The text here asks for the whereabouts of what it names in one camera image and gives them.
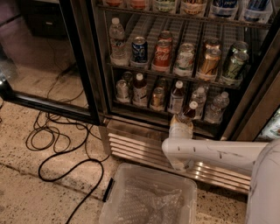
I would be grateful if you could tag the dark drink bottle white cap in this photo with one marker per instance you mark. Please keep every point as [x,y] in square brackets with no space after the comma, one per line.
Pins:
[188,112]

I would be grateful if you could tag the blue pepsi can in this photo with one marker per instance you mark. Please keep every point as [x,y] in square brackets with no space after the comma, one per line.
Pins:
[139,48]

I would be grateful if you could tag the green soda can front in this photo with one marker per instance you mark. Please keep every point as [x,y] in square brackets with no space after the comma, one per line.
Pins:
[232,72]

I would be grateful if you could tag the stainless steel display fridge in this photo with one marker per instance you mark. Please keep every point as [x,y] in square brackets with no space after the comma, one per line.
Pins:
[137,133]

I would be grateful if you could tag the silver can rear bottom shelf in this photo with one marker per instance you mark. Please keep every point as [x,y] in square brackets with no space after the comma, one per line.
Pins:
[128,77]

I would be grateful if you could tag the red can behind coca-cola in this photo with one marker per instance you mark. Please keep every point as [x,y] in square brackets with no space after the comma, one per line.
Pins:
[165,35]

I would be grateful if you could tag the clear water bottle bottom right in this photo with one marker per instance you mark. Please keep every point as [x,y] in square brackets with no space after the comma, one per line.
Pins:
[215,110]

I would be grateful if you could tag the bubble wrap sheet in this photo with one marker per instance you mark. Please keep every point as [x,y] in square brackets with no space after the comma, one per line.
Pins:
[146,203]

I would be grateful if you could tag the open glass fridge door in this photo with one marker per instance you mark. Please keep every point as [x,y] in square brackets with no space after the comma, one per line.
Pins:
[44,61]

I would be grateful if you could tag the dark can behind gold can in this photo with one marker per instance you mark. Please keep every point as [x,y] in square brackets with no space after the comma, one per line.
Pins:
[162,83]

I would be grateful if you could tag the silver can shelf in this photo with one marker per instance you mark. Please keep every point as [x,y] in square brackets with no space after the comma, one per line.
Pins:
[122,91]
[128,77]

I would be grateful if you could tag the green soda can rear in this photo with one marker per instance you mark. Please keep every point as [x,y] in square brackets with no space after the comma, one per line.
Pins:
[238,46]

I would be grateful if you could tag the white green soda can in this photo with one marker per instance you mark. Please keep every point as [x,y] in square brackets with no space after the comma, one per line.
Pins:
[183,65]

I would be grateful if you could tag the blue pepsi bottle top shelf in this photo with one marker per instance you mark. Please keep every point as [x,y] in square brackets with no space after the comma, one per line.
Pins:
[223,9]

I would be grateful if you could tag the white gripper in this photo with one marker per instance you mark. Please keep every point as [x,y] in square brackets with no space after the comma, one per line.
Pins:
[180,132]

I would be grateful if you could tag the gold can bottom shelf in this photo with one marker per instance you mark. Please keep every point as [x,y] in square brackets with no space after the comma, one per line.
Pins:
[157,101]

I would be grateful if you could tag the red bottle shelf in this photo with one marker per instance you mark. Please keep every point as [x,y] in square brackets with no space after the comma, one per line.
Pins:
[139,4]
[114,3]

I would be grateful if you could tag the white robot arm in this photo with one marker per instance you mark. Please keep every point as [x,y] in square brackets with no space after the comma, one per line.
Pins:
[260,161]

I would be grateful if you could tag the green label bottle top shelf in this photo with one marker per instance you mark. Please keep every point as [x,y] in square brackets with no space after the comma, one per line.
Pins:
[166,6]

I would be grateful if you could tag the blue bottle top shelf right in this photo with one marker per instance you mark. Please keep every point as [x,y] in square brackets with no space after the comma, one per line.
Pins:
[256,11]

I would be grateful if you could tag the red bottle top shelf left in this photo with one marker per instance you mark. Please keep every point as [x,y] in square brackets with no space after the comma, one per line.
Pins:
[114,3]

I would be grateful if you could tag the clear water bottle bottom middle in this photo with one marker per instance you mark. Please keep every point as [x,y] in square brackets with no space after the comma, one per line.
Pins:
[199,96]

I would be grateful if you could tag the brown tea bottle left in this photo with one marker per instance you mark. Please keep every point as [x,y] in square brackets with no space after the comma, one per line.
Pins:
[140,91]

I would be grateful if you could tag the clear plastic storage bin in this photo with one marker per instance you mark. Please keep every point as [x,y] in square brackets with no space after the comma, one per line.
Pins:
[187,212]

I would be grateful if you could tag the orange label bottle top shelf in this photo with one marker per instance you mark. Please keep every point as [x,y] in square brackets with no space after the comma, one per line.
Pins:
[193,7]

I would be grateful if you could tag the clear water bottle middle shelf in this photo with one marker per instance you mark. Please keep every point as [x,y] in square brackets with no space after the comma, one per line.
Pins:
[117,40]

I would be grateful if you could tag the dark can behind orange can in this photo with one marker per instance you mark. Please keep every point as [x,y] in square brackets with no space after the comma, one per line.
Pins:
[212,43]

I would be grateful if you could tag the clear water bottle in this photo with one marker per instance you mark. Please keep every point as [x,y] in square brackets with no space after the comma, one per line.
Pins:
[215,110]
[199,96]

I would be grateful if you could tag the orange gold soda can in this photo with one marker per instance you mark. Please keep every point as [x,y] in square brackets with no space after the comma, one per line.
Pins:
[208,67]

